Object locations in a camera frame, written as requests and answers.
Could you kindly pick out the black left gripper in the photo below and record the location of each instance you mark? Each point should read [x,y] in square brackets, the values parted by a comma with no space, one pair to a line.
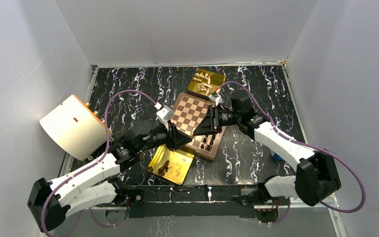
[175,138]

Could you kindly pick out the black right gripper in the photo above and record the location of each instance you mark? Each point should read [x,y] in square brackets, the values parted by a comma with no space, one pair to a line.
[210,124]

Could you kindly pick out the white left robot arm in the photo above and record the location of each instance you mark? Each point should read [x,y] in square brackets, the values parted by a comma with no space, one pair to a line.
[50,202]

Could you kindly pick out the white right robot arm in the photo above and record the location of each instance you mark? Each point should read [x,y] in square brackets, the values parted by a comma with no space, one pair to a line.
[316,174]

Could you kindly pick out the wooden folding chess board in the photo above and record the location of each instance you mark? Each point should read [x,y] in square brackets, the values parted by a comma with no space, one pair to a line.
[189,111]

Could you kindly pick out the gold tin with dark pieces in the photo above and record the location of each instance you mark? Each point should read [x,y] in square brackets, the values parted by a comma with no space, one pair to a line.
[180,162]

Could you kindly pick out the pile of dark chess pieces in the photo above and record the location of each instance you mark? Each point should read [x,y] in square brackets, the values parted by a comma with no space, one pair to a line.
[162,170]

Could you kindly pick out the pile of light chess pieces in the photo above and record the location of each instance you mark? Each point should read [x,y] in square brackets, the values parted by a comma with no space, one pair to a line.
[203,83]

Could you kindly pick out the gold tin with light pieces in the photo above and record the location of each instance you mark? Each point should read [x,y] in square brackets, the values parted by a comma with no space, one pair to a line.
[216,81]

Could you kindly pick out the blue round object on table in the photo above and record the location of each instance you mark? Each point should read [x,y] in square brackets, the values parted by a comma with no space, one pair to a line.
[276,157]

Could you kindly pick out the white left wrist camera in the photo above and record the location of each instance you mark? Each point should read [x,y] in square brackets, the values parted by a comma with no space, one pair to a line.
[163,114]

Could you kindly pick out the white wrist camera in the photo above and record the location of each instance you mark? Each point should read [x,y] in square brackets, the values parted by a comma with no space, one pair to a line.
[163,114]
[216,97]

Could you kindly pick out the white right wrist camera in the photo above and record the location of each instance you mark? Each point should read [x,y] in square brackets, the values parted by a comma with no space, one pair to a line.
[216,97]

